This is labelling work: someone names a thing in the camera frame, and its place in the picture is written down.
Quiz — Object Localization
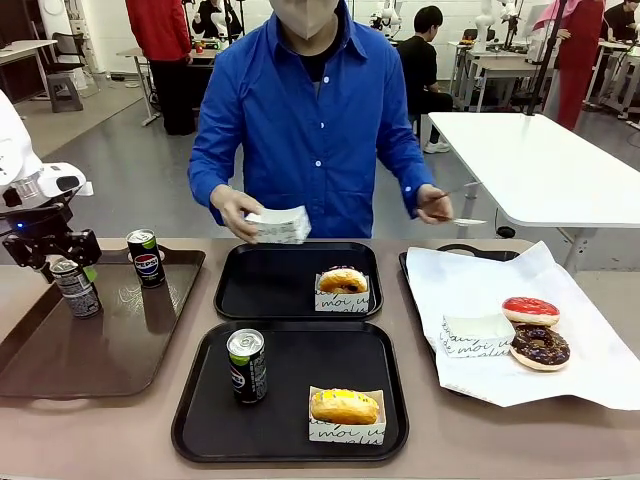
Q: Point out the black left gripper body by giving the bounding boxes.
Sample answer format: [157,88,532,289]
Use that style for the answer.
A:
[0,199,77,241]

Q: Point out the black Pepsi can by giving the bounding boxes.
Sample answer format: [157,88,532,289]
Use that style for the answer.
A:
[126,228,167,290]
[49,257,104,320]
[226,328,269,405]

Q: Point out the brown glazed donut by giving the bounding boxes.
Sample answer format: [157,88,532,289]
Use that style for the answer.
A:
[318,267,370,296]

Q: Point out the chocolate pastry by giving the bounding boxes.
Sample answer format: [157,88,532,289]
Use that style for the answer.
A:
[314,272,372,314]

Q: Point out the yellow sprinkled donut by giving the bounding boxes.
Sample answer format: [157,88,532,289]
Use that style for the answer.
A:
[309,389,381,426]

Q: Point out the yellow pastry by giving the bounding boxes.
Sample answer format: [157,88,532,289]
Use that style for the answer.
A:
[307,385,386,446]

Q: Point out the brown and silver tongs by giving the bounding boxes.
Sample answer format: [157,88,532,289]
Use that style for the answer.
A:
[424,181,489,226]

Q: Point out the person's left forearm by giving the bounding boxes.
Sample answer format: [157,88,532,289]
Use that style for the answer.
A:
[379,124,437,220]

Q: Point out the person's right forearm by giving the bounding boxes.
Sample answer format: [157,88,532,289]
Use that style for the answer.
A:
[187,114,246,207]

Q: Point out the person's right hand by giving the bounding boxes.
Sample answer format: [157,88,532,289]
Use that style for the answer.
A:
[209,184,266,245]

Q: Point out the person's left hand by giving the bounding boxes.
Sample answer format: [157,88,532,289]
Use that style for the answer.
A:
[414,183,455,225]

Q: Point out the brown plastic tray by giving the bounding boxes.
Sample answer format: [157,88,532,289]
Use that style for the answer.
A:
[0,248,207,401]

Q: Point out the grey step stool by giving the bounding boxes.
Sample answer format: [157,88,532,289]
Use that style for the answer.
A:
[46,73,85,114]

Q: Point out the black office chair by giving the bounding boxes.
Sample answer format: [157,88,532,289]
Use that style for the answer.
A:
[49,32,102,96]

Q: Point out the white desk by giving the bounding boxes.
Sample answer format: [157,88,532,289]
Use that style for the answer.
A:
[0,39,59,104]

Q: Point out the black plastic tray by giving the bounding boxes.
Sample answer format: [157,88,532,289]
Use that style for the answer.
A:
[213,242,384,322]
[171,321,410,464]

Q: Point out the standing person in red top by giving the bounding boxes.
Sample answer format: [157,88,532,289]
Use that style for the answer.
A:
[124,0,197,137]

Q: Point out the person's blue shirt torso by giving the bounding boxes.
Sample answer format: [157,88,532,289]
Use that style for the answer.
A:
[187,0,437,240]

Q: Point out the beige face mask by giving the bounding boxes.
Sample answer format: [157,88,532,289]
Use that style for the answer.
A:
[269,0,342,41]

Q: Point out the seated person in black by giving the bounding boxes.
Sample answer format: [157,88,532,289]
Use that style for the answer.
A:
[397,5,455,155]

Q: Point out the printed white paper box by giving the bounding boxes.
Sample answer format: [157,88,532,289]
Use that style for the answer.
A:
[440,314,516,360]

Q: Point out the red glazed donut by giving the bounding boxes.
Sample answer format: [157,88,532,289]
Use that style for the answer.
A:
[501,296,561,327]

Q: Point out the large white table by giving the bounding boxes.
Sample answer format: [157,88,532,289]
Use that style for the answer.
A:
[428,110,640,230]

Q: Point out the chocolate sprinkled donut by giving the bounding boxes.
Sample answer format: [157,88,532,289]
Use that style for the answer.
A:
[509,324,572,372]

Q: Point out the black vertical pole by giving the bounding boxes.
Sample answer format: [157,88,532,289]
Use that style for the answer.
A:
[522,0,569,117]

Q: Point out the white paper liner sheet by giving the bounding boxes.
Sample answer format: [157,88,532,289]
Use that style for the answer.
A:
[405,240,640,412]

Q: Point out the standing person in red dress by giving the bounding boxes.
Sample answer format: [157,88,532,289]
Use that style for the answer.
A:
[533,0,607,132]

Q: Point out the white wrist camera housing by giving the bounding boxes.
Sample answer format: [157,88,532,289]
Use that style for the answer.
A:
[35,162,95,199]

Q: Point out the black tray with handles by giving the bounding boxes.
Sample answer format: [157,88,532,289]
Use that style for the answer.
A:
[398,243,522,399]

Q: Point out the white table leg frame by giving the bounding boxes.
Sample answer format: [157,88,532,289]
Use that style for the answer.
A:
[462,182,597,275]

